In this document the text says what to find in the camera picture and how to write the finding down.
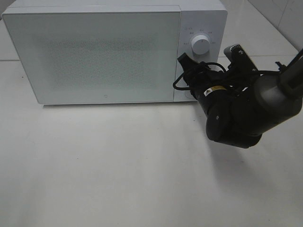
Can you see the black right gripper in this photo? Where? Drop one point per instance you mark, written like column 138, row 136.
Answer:
column 204, row 75

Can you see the round white door button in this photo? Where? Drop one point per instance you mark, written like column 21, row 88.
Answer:
column 188, row 94

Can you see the white microwave door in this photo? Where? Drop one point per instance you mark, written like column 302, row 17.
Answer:
column 97, row 54

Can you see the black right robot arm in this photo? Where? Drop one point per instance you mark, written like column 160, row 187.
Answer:
column 242, row 102

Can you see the upper white power knob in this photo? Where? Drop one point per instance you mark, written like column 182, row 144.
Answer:
column 200, row 44

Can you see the white microwave oven body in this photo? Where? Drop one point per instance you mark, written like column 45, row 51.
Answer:
column 198, row 17

